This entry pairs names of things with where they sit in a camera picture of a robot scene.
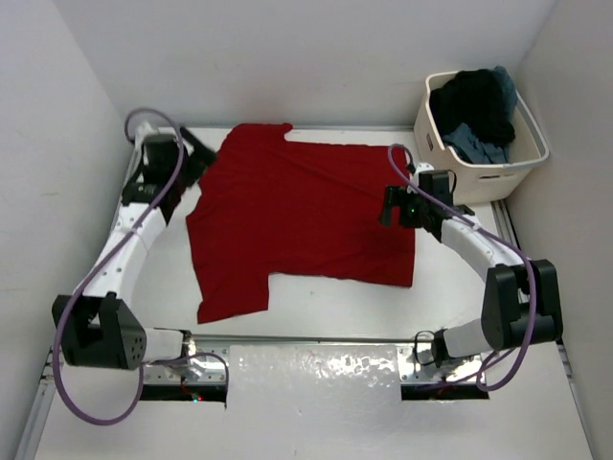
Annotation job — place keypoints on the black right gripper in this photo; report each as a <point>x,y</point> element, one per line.
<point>396,207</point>

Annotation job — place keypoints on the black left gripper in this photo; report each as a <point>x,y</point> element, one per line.
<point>190,160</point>

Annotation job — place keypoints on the red t shirt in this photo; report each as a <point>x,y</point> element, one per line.
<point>270,205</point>

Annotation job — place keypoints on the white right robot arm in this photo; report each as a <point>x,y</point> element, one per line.
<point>521,304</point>

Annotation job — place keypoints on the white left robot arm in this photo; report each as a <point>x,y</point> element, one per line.
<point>101,330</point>

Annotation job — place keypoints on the cream plastic laundry basket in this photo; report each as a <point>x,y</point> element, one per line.
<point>484,172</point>

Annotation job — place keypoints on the teal t shirt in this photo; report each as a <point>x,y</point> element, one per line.
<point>474,151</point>

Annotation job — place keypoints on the black t shirt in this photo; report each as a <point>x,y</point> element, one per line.
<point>482,100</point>

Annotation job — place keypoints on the white front cover panel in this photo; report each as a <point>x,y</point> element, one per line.
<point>336,403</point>

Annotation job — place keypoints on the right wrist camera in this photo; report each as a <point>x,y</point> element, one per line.
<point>422,167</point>

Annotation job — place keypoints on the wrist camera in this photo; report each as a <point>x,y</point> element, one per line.
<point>422,167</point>
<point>142,131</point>

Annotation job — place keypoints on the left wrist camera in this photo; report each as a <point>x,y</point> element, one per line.
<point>142,131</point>

